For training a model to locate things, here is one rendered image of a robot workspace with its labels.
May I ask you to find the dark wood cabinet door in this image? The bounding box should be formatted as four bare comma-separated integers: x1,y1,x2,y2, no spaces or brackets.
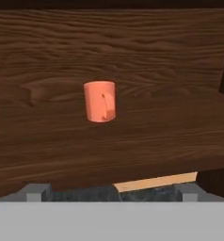
196,166,224,201

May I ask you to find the dark wood cabinet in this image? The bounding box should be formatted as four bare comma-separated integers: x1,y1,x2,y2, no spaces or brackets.
0,0,224,201

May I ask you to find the orange mug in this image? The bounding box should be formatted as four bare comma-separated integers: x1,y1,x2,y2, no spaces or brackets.
83,80,118,124

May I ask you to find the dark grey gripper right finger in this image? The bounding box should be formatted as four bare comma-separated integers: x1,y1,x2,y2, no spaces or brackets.
173,182,224,203

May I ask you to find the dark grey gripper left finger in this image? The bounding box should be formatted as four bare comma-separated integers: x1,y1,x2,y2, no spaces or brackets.
0,183,54,203

